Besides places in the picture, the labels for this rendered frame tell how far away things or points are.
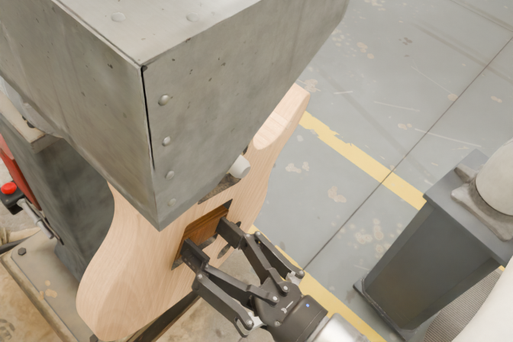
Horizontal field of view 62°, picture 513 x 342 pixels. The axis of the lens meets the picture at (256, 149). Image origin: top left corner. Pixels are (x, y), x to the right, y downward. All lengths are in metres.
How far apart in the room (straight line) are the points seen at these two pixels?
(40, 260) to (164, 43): 1.40
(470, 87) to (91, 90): 2.77
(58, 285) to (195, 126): 1.30
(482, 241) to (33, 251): 1.33
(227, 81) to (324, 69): 2.39
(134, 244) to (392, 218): 1.66
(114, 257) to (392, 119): 2.08
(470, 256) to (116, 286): 1.01
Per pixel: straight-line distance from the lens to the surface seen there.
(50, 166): 0.90
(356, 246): 1.94
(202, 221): 0.64
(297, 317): 0.58
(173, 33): 0.20
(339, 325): 0.58
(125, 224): 0.52
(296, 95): 0.64
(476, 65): 3.13
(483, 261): 1.34
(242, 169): 0.48
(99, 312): 0.59
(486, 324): 0.45
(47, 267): 1.54
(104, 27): 0.20
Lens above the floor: 1.65
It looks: 51 degrees down
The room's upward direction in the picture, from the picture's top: 10 degrees clockwise
